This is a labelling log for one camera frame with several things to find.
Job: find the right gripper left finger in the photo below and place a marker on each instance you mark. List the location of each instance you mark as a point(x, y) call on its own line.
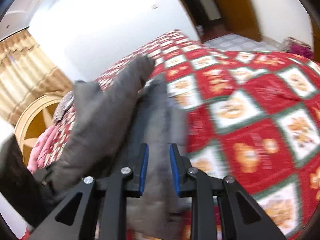
point(96, 208)

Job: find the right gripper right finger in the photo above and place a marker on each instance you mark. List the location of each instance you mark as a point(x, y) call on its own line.
point(219, 201)

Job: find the grey puffer jacket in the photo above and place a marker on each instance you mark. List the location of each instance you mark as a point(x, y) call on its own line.
point(110, 127)

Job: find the pink folded quilt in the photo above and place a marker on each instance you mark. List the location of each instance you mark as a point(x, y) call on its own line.
point(42, 150)

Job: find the cream wooden headboard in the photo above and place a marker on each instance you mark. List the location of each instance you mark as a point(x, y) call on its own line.
point(34, 120)

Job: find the striped grey pillow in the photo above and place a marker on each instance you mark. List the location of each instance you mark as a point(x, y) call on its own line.
point(64, 105)

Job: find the red patchwork bedspread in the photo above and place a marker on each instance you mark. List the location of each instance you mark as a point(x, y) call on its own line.
point(252, 114)

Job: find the beige curtain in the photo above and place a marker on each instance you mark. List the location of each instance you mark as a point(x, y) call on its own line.
point(27, 74)

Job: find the magenta bag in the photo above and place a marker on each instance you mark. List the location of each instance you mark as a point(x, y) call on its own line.
point(300, 48)

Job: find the brown wooden door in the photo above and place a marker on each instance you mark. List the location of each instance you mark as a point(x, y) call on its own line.
point(240, 18)

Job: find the wooden cabinet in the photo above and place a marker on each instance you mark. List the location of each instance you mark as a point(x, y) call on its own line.
point(316, 40)

